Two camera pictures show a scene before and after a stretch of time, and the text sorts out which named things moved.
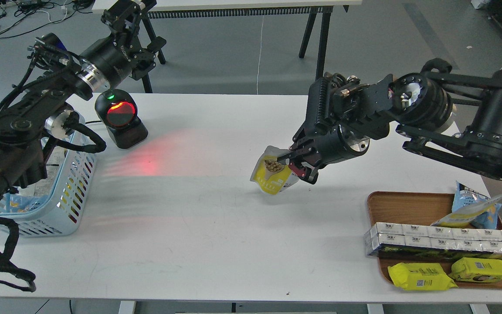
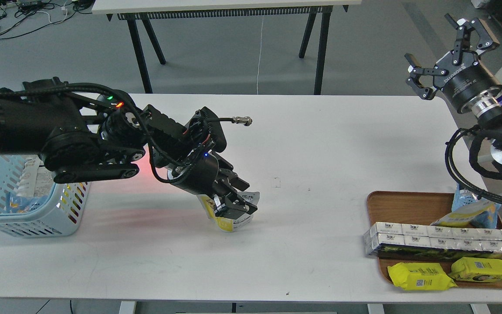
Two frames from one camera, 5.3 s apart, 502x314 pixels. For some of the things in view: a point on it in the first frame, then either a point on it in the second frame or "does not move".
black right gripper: (325, 142) to (471, 87)
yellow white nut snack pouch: (272, 175) to (251, 198)
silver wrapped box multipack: (392, 242) does not move
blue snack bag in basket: (15, 203) does not move
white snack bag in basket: (54, 158) does not move
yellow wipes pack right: (481, 270) does not move
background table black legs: (319, 11) does not move
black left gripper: (118, 56) to (204, 178)
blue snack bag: (464, 196) does not move
